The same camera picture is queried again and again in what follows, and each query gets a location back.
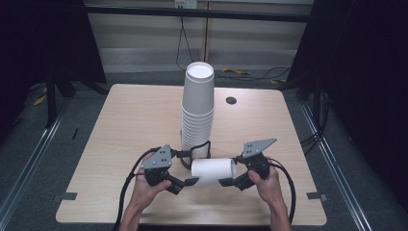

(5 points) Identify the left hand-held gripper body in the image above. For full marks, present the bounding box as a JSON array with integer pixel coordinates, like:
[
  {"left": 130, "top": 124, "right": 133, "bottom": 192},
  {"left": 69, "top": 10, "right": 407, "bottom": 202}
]
[{"left": 140, "top": 143, "right": 186, "bottom": 195}]

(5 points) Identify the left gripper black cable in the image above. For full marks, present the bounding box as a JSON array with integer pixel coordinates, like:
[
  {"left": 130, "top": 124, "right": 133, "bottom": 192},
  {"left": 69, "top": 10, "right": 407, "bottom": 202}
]
[{"left": 112, "top": 146, "right": 162, "bottom": 231}]

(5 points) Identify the black curtain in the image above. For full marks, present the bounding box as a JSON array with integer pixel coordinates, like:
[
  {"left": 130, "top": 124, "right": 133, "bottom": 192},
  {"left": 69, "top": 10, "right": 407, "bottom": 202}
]
[
  {"left": 0, "top": 0, "right": 108, "bottom": 142},
  {"left": 284, "top": 0, "right": 408, "bottom": 211}
]

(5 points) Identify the bundle of black cables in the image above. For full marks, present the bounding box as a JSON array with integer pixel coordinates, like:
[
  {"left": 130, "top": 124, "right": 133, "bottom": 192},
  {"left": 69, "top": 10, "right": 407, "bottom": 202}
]
[{"left": 299, "top": 91, "right": 332, "bottom": 149}]

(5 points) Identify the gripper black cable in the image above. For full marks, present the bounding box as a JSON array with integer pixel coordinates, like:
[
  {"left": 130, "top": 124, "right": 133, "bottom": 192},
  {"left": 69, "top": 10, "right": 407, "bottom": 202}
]
[
  {"left": 112, "top": 146, "right": 162, "bottom": 231},
  {"left": 267, "top": 158, "right": 297, "bottom": 225}
]

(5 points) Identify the dark office desk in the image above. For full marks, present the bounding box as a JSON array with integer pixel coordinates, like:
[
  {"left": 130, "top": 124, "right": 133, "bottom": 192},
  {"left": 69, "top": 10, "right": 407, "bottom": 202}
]
[{"left": 84, "top": 3, "right": 314, "bottom": 24}]

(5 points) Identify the person's left hand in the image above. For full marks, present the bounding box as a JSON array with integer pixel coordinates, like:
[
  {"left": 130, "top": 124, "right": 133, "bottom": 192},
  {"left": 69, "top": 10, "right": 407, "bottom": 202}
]
[{"left": 129, "top": 151, "right": 173, "bottom": 214}]

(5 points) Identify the black wire cup holder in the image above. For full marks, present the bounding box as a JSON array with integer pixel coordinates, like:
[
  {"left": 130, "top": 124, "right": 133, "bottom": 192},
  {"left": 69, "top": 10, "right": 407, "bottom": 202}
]
[{"left": 179, "top": 140, "right": 213, "bottom": 170}]

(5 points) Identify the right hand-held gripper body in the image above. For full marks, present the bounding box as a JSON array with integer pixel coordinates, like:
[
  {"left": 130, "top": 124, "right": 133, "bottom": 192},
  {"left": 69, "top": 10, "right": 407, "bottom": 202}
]
[{"left": 233, "top": 138, "right": 278, "bottom": 192}]

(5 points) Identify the black metal stand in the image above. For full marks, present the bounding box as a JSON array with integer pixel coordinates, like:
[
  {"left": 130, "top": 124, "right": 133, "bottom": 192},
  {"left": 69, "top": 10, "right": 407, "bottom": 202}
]
[{"left": 44, "top": 71, "right": 60, "bottom": 129}]

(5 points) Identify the metal floor rail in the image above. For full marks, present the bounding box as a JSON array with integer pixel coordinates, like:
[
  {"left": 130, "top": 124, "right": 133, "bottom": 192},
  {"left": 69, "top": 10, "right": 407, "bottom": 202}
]
[
  {"left": 0, "top": 107, "right": 66, "bottom": 223},
  {"left": 298, "top": 101, "right": 373, "bottom": 231}
]

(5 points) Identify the black power cable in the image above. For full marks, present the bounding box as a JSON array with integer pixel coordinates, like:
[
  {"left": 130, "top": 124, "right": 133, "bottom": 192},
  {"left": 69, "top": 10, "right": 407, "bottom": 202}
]
[{"left": 175, "top": 8, "right": 195, "bottom": 71}]

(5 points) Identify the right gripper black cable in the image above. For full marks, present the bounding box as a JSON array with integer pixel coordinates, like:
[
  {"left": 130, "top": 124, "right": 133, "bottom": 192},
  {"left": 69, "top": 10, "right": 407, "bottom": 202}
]
[{"left": 267, "top": 158, "right": 297, "bottom": 225}]

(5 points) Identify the black floor cable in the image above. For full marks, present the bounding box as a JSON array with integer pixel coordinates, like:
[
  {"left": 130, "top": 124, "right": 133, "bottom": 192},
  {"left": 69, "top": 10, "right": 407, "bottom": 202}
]
[{"left": 214, "top": 65, "right": 292, "bottom": 82}]

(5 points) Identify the yellow floor marker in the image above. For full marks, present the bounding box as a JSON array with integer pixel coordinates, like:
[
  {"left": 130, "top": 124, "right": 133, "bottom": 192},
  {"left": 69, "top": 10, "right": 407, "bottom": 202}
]
[
  {"left": 221, "top": 66, "right": 251, "bottom": 77},
  {"left": 33, "top": 93, "right": 48, "bottom": 107}
]

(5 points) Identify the person's right hand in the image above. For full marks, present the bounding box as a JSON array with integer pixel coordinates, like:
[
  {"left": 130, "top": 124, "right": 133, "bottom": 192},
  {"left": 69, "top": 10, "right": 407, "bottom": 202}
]
[{"left": 247, "top": 157, "right": 285, "bottom": 208}]

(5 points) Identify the white paper cup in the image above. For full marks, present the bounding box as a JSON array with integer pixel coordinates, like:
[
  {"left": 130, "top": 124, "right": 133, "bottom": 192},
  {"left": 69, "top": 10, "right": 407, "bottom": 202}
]
[{"left": 191, "top": 157, "right": 238, "bottom": 189}]

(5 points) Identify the white wall socket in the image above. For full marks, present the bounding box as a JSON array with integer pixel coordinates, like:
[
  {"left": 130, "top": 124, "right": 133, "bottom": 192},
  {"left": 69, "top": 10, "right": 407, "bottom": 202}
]
[{"left": 173, "top": 0, "right": 198, "bottom": 10}]

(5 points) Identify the stack of white paper cups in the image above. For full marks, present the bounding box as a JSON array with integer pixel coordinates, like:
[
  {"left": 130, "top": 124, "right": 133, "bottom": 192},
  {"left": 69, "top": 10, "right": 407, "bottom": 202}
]
[{"left": 180, "top": 61, "right": 216, "bottom": 160}]

